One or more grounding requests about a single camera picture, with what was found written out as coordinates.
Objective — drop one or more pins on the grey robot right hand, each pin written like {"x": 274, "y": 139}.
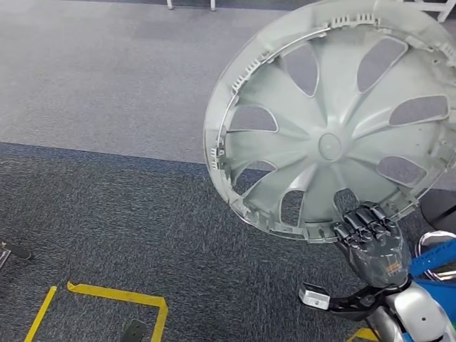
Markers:
{"x": 377, "y": 255}

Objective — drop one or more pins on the grey plastic wheel hubcap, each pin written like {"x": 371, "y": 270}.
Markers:
{"x": 329, "y": 146}

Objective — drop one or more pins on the robot right arm silver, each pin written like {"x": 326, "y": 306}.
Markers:
{"x": 420, "y": 316}

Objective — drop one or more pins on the blue metal shelf rack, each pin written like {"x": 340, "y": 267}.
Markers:
{"x": 434, "y": 257}

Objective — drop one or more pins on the yellow broken floor tape square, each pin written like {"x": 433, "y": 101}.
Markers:
{"x": 117, "y": 295}

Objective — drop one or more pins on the dark flat floor object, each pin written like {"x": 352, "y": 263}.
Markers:
{"x": 20, "y": 253}

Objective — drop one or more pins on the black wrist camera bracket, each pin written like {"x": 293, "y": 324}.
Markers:
{"x": 356, "y": 304}

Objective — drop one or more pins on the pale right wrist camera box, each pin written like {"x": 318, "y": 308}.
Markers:
{"x": 314, "y": 296}

